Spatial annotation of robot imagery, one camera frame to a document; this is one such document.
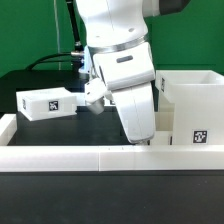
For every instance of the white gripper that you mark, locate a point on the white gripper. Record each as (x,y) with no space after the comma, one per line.
(135,107)

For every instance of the white drawer cabinet box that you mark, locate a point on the white drawer cabinet box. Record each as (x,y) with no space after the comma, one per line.
(190,108)

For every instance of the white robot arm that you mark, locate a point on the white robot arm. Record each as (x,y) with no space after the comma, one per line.
(117,41)

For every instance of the white rear drawer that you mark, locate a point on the white rear drawer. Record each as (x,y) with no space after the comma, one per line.
(46,103)

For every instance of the white marker sheet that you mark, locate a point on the white marker sheet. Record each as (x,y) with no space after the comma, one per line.
(80,97)

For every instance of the white U-shaped fence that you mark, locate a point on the white U-shaped fence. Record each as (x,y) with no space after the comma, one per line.
(103,158)

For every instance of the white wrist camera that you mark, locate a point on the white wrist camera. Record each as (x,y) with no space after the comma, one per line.
(95,95)

